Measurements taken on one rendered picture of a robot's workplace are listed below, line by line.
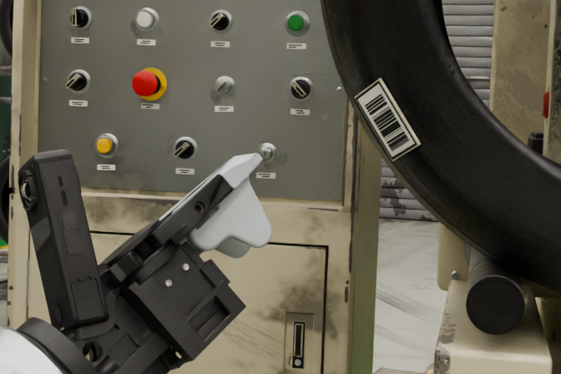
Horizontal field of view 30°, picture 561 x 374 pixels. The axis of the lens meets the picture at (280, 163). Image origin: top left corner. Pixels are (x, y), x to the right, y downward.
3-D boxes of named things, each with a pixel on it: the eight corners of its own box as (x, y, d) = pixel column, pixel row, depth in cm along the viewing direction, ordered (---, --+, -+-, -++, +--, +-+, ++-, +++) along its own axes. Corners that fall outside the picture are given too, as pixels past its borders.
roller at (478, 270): (488, 220, 114) (523, 246, 113) (462, 252, 115) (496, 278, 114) (490, 265, 80) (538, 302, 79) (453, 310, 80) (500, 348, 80)
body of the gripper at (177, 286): (210, 315, 75) (88, 437, 68) (131, 224, 74) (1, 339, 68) (255, 298, 68) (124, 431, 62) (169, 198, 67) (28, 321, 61)
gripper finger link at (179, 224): (217, 204, 73) (130, 284, 69) (200, 184, 73) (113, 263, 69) (245, 187, 69) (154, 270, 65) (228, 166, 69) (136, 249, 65)
